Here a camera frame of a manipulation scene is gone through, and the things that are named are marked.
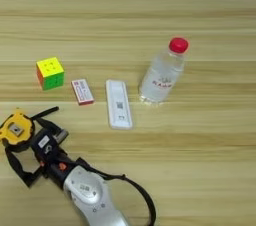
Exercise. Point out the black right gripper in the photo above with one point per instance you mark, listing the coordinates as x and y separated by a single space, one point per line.
58 165

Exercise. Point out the yellow black tape measure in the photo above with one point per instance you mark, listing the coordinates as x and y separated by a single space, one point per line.
15 130

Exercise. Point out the red and white small box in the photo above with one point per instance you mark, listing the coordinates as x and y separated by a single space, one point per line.
82 91

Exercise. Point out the multicolour puzzle cube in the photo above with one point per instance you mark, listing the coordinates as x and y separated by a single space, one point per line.
50 73

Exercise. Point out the white flat dongle device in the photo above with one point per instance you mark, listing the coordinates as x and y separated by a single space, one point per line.
118 103

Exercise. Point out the clear bottle with red cap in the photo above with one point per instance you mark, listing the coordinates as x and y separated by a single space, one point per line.
161 76

